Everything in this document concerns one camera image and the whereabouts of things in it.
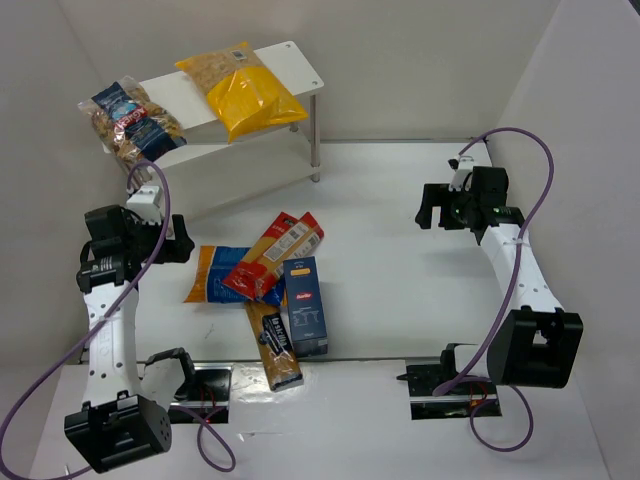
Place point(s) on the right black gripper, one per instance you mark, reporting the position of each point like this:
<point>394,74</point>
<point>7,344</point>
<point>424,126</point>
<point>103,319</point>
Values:
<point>442,206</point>

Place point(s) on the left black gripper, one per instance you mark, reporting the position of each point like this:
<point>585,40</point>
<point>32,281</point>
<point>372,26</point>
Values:
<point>163,236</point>

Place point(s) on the blue orange pasta bag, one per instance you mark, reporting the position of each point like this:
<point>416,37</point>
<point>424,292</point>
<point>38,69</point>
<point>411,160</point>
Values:
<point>215,263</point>

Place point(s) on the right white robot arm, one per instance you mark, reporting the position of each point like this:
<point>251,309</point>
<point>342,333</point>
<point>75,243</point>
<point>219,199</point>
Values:
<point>534,340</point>

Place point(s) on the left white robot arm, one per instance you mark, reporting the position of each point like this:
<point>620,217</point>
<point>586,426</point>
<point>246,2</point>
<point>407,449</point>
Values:
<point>124,413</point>

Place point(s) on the white two-tier metal shelf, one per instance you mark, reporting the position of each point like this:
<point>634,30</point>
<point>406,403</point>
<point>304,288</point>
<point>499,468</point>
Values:
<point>209,173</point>

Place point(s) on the yellow macaroni pasta bag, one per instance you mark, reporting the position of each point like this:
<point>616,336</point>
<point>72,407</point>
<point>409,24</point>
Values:
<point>241,91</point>

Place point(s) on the red spaghetti pack front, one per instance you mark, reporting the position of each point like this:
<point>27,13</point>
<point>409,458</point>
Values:
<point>254,275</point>

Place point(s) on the clear fusilli bag blue label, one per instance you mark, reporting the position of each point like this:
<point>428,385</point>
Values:
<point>130,124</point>

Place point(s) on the red spaghetti pack barcode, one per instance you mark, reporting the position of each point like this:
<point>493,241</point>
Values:
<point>297,242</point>

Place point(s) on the dark blue Barilla box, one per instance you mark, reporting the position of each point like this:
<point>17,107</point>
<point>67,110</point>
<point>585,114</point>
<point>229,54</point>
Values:
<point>307,325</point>

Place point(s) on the black label spaghetti pack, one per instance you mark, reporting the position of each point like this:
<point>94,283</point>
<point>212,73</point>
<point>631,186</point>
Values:
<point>276,351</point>

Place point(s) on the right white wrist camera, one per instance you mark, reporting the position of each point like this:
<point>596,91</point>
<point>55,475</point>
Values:
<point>462,167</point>

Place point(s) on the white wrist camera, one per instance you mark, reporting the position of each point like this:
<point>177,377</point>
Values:
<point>462,167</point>
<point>145,203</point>

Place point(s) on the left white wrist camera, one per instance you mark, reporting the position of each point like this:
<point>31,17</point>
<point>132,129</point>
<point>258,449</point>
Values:
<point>145,203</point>

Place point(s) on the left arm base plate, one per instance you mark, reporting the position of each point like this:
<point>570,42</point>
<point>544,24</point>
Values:
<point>208,396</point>

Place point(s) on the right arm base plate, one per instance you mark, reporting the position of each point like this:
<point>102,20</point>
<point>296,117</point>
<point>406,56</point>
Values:
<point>422,379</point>

